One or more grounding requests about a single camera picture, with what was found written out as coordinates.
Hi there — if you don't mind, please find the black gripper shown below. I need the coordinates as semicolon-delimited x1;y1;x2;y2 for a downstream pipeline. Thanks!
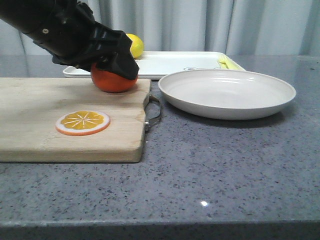
32;0;139;80

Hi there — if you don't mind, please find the orange mandarin fruit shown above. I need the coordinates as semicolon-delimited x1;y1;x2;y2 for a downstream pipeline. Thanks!
90;63;138;93

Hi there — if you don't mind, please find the beige round plate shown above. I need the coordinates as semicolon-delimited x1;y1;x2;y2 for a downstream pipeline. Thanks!
158;69;297;121

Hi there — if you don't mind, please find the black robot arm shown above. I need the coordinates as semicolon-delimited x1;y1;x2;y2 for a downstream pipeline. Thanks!
0;0;139;80

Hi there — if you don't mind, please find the yellow lemon near tray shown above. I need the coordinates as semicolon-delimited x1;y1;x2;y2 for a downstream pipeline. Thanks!
126;33;144;59

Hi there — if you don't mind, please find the white rectangular tray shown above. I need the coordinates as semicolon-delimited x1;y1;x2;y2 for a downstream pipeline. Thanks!
62;51;248;81

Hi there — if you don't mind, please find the orange slice toy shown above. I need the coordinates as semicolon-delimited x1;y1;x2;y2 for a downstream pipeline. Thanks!
55;110;111;136

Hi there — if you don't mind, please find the yellow plastic fork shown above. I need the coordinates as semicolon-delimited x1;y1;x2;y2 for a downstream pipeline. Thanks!
217;55;245;71

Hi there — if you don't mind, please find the wooden cutting board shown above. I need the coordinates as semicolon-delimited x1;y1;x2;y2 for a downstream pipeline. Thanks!
0;77;151;163

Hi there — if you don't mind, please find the grey curtain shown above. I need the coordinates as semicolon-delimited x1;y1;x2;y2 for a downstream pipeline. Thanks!
0;0;320;56

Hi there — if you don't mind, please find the metal cutting board handle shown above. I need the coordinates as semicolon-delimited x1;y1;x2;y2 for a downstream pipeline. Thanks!
143;93;162;133

